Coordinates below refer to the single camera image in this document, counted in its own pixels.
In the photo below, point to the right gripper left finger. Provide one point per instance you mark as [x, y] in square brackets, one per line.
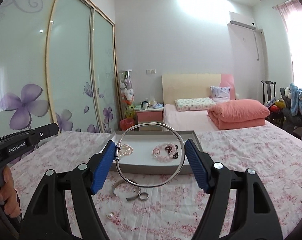
[46, 215]

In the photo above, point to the pink white nightstand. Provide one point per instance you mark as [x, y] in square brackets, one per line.
[150, 115]

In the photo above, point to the yellow plush toy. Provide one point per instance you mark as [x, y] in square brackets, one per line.
[129, 112]

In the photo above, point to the person's left hand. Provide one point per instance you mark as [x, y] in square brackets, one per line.
[9, 195]

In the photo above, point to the dark wooden chair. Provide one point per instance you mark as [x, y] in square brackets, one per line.
[269, 90]

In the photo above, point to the white wall socket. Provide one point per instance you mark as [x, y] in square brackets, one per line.
[150, 71]

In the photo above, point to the sliding glass wardrobe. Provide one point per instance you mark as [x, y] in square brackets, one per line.
[57, 64]

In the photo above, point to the pink window curtain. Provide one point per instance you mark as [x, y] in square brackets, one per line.
[291, 14]

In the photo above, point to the red lined waste basket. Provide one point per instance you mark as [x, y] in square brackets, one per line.
[126, 123]

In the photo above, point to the clear tube of plush toys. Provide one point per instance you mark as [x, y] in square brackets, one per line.
[126, 87]

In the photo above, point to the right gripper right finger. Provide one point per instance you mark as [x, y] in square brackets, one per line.
[254, 215]

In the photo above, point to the white wall air conditioner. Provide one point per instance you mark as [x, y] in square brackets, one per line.
[242, 21]

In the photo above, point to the white mug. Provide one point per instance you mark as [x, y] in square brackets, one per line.
[145, 105]

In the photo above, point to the grey cardboard tray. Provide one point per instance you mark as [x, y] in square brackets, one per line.
[144, 153]

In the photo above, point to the white pearl earring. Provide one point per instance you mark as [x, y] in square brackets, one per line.
[110, 215]

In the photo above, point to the folded salmon duvet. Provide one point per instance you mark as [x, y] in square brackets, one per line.
[237, 114]

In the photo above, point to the large thin silver bangle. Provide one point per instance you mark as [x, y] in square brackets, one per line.
[117, 137]

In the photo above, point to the small purple pillow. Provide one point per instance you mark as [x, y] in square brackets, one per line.
[220, 94]

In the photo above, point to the pink bed with headboard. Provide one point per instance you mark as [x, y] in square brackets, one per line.
[191, 86]

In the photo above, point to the pink floral bed sheet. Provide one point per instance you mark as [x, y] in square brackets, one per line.
[174, 210]

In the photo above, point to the floral white pillow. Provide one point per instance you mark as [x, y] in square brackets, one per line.
[197, 104]

